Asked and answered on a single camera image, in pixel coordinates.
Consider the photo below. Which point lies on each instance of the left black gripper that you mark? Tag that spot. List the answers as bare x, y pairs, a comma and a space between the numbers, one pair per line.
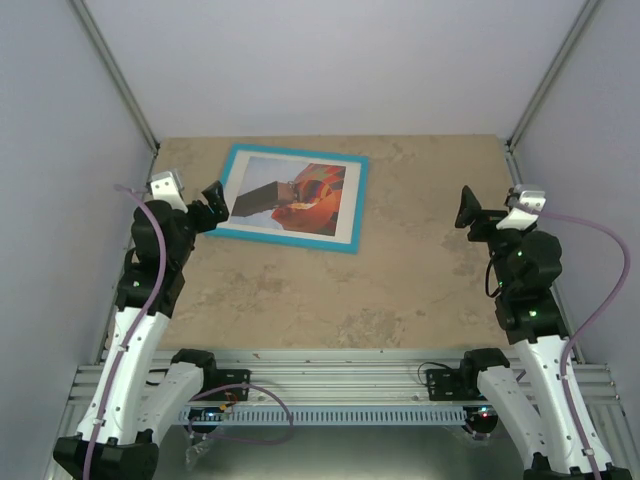
218, 206

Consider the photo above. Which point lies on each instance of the aluminium corner post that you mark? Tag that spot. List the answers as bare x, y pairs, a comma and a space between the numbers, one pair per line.
96, 38
578, 28

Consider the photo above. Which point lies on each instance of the teal wooden picture frame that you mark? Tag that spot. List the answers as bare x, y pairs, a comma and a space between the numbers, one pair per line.
347, 237

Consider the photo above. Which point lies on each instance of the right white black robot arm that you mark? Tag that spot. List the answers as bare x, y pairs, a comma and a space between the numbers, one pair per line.
552, 430

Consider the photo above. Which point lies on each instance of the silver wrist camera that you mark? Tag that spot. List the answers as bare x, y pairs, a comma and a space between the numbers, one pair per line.
524, 203
167, 186

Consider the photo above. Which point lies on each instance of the right aluminium corner post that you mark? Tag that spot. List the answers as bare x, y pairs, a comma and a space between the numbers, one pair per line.
578, 28

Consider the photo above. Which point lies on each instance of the grey slotted cable duct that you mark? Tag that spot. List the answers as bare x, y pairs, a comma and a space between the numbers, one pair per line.
270, 415

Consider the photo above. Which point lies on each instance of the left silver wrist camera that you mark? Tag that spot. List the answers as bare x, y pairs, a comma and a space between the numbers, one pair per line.
167, 186

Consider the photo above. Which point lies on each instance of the hot air balloon photo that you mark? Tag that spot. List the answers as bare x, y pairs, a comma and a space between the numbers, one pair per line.
289, 195

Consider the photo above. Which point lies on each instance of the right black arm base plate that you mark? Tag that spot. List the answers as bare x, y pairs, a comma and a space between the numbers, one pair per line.
445, 385

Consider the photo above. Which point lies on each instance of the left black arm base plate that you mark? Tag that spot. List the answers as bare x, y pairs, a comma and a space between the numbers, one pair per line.
226, 377

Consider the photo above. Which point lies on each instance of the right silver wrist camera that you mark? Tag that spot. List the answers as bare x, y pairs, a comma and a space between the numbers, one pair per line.
524, 203

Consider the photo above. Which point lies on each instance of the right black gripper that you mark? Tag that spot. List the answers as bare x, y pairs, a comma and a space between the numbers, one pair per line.
471, 210

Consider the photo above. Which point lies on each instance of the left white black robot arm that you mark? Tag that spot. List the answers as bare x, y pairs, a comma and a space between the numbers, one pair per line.
120, 435

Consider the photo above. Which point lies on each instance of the left aluminium corner post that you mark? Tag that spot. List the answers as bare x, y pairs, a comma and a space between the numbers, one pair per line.
96, 38

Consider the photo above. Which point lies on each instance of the aluminium rail platform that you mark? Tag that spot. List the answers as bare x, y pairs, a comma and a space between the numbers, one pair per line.
347, 376

